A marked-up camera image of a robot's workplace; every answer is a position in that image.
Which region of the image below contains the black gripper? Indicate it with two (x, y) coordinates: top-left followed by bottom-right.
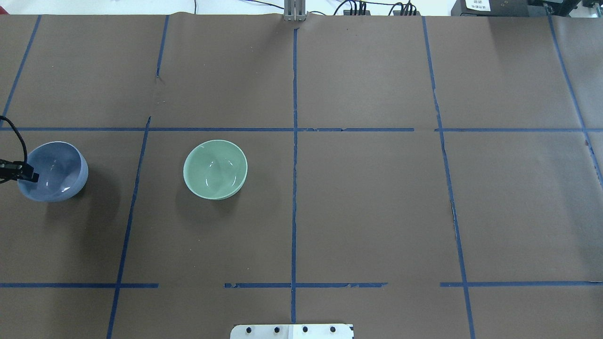
(0, 160), (39, 184)

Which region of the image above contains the aluminium frame post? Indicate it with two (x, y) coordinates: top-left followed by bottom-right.
(284, 0), (308, 22)

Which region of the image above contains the blue bowl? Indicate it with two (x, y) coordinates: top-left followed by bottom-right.
(17, 141), (89, 202)

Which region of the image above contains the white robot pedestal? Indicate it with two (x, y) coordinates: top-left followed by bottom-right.
(230, 323), (355, 339)

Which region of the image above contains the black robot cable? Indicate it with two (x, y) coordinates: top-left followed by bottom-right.
(0, 115), (29, 165)

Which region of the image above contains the green bowl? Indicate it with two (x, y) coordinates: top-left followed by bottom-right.
(182, 139), (248, 201)

